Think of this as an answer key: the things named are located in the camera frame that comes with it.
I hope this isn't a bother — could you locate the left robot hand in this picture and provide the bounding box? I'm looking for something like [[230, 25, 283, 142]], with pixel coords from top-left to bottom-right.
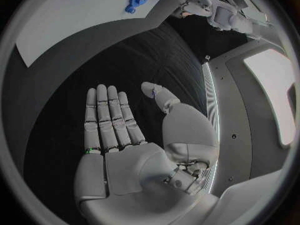
[[172, 0, 214, 20]]

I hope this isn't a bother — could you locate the white task board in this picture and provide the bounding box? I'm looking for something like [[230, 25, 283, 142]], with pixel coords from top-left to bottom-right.
[[15, 0, 176, 69]]

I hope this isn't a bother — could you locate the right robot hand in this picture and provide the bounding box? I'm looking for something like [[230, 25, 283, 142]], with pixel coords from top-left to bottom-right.
[[73, 81, 220, 225]]

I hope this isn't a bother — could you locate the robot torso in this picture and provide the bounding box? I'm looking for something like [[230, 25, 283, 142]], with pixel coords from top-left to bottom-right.
[[200, 40, 298, 199]]

